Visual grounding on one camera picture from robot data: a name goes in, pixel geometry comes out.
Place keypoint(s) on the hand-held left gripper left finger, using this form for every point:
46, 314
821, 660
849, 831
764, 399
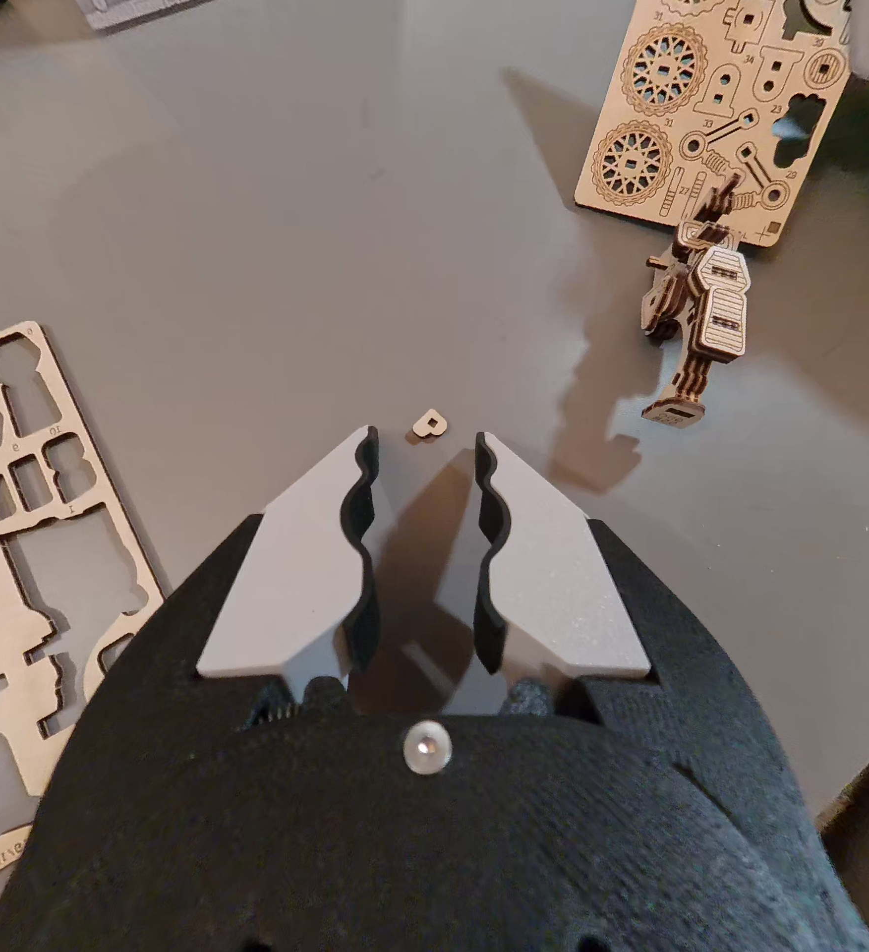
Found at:
285, 580

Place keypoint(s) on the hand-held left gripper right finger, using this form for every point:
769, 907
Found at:
561, 587

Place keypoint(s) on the wooden puzzle sheet with wheels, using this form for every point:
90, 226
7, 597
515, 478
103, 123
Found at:
702, 44

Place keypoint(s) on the small wooden puzzle piece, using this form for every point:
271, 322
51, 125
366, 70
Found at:
430, 425

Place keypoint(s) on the grey desk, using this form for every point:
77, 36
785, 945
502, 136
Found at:
256, 223

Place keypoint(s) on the wooden puzzle sheet with cut-outs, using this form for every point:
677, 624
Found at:
70, 535

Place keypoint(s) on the partly built wooden model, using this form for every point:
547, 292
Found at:
717, 312

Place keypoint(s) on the grey flat box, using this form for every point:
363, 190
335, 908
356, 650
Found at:
144, 11

